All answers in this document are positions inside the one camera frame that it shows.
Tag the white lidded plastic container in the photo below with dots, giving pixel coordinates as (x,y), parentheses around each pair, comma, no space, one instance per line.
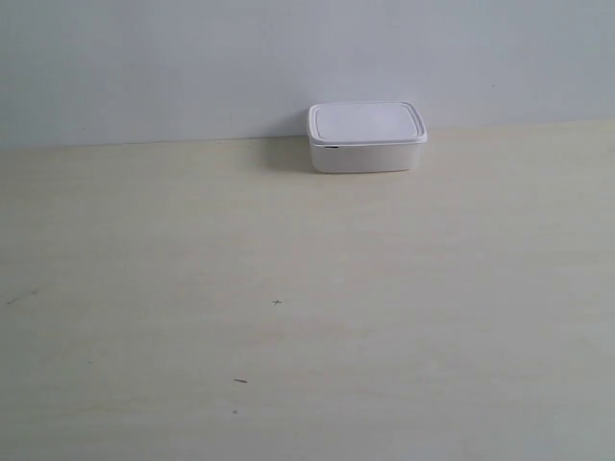
(365,137)

